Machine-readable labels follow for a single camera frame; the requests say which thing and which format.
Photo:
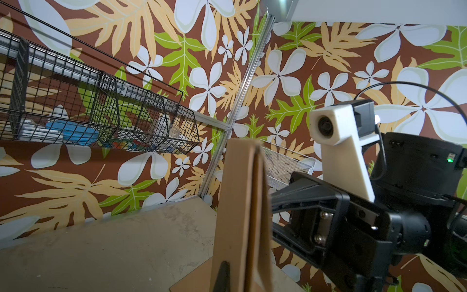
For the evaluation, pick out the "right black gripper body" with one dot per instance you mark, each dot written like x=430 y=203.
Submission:
x=351 y=240

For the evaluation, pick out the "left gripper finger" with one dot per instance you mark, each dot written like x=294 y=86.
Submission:
x=223 y=280

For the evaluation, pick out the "brown file bag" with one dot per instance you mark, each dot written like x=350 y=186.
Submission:
x=244 y=220
x=201 y=279

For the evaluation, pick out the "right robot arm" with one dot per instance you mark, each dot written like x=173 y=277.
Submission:
x=422 y=174

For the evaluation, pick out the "white mesh basket right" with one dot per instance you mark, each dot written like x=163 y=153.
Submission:
x=279 y=167

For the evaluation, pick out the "blue object in basket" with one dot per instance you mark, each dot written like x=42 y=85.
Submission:
x=74 y=133

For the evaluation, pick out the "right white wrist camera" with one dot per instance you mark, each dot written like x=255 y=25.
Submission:
x=342 y=131

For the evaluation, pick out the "black wire basket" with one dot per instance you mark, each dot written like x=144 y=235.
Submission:
x=96 y=63

